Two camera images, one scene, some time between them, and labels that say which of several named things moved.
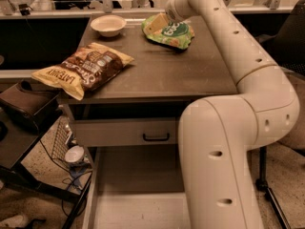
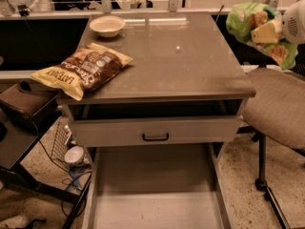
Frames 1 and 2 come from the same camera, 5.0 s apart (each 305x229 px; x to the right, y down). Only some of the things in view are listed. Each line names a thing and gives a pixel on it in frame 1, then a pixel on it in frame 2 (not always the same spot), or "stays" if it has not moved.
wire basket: (63, 134) stays
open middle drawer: (135, 187) stays
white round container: (73, 154) stays
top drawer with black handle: (126, 132) stays
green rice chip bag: (177, 35) → (243, 18)
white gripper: (172, 13) → (294, 22)
